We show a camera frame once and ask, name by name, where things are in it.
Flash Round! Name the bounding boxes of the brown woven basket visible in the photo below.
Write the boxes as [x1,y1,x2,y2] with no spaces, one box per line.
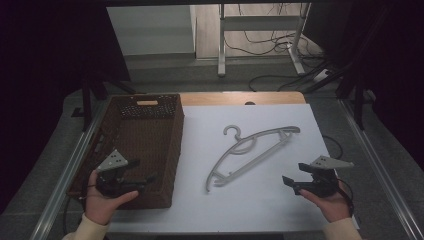
[66,93,185,211]

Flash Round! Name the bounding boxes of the black floor cables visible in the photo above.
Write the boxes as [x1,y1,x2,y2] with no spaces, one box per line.
[222,3,338,93]

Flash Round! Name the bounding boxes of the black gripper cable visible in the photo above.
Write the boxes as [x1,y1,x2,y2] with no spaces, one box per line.
[335,178,356,216]
[62,173,101,234]

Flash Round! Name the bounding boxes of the black stand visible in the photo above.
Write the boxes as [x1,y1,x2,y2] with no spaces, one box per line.
[301,59,378,131]
[70,74,138,132]

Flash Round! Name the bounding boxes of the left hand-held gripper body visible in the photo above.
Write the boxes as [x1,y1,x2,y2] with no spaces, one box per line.
[95,149,135,199]

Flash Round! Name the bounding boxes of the white power strip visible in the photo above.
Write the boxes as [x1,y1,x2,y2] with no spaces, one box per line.
[312,68,332,84]

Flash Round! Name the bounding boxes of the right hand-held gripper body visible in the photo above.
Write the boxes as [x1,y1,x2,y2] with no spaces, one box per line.
[305,155,355,198]

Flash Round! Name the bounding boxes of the grey plastic clothes hanger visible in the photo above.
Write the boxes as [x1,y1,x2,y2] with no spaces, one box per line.
[205,124,301,193]

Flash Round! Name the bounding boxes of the white metal desk frame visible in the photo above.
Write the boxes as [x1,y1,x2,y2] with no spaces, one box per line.
[217,3,312,78]

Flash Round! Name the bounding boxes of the person's right hand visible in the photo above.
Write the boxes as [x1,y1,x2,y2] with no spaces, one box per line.
[298,180,352,224]

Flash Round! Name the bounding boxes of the person's left hand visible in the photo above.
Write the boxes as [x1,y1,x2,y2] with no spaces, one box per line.
[84,169,140,226]

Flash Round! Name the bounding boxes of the white paper sheet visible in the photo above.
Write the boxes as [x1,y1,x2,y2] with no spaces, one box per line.
[108,103,360,234]

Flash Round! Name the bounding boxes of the grey metal rail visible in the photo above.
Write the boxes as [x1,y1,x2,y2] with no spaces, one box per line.
[338,99,424,240]
[29,99,113,240]

